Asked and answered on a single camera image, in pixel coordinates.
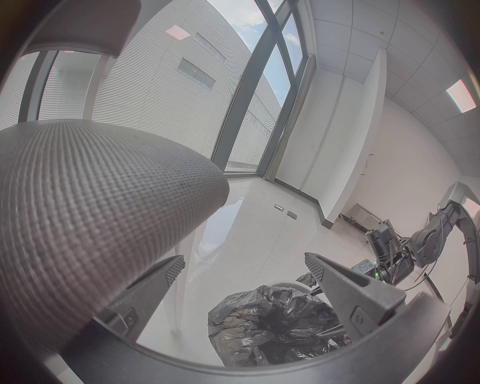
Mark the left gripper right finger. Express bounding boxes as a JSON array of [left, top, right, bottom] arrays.
[[304, 252, 407, 338]]

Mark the crumpled black plastic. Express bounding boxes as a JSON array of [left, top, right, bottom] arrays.
[[295, 272, 319, 289]]

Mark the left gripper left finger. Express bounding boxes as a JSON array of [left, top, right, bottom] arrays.
[[94, 255, 186, 340]]

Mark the grey metal bench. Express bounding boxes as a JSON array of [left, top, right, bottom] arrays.
[[339, 202, 379, 229]]

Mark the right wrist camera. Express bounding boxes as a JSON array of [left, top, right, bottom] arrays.
[[352, 260, 377, 280]]

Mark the black plastic bag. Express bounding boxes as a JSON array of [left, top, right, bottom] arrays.
[[208, 285, 353, 367]]

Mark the grey chair with white legs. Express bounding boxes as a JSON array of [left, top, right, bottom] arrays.
[[0, 0, 230, 361]]

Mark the pale grey curtain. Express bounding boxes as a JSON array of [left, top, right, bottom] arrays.
[[262, 54, 317, 181]]

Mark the white trash bin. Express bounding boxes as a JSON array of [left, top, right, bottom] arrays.
[[269, 280, 319, 301]]

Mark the window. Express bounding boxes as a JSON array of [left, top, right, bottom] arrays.
[[0, 0, 316, 181]]

